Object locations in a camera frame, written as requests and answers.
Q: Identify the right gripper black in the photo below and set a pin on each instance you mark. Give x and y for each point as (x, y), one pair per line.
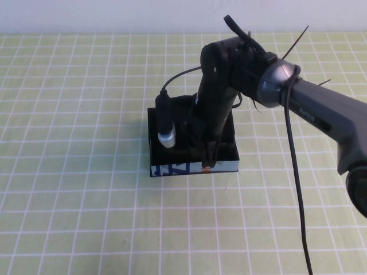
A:
(212, 114)

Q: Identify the right grey black robot arm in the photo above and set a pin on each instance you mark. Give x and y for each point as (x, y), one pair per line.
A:
(315, 109)

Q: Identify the black printed glasses case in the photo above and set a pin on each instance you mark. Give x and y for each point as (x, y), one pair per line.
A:
(223, 166)

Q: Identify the black zip tie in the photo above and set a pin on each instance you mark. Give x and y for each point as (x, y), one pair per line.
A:
(256, 106)
(324, 82)
(295, 43)

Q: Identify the green white-grid tablecloth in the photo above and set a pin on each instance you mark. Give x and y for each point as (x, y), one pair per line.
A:
(86, 200)

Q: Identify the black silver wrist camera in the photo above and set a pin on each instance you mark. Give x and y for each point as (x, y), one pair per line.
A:
(164, 120)

